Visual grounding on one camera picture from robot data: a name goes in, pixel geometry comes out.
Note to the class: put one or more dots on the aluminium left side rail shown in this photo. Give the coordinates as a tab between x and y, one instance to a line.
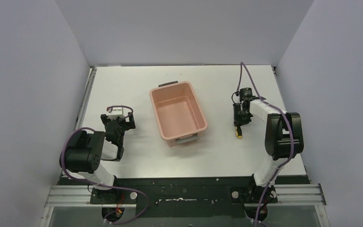
85	98

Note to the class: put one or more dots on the aluminium rail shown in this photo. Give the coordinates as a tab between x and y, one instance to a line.
85	98
285	195

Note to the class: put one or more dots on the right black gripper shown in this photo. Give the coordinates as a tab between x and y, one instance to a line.
240	117

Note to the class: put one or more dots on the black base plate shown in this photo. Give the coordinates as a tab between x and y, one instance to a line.
255	202

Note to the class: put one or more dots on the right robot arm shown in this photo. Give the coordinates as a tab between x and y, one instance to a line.
283	133

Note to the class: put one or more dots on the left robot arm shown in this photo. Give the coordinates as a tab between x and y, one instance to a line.
84	151

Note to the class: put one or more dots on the aluminium front rail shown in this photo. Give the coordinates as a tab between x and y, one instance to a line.
285	195

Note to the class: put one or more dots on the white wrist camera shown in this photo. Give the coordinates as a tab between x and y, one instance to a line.
116	111

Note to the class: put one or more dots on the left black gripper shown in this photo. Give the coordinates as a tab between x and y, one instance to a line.
117	121

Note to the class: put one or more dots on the yellow black screwdriver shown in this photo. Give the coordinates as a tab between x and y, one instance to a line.
238	132

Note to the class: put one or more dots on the pink plastic bin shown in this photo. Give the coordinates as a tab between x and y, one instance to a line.
178	113

